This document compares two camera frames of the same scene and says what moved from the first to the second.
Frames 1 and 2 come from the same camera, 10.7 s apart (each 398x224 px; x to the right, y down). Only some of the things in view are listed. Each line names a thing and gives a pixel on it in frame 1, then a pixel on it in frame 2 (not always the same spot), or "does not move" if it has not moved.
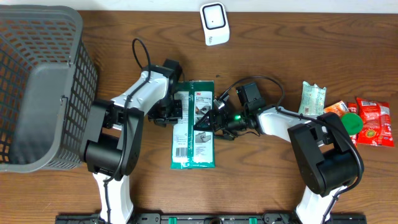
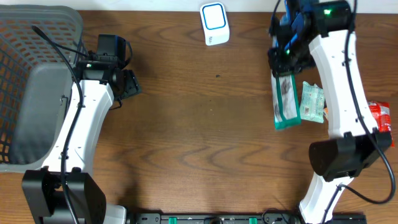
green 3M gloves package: (192, 149) to (286, 102)
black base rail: (210, 218) does not move
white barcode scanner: (216, 23) does not move
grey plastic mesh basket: (48, 78) does not move
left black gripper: (161, 119) to (131, 79)
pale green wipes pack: (313, 99) does not move
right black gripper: (222, 114) to (282, 66)
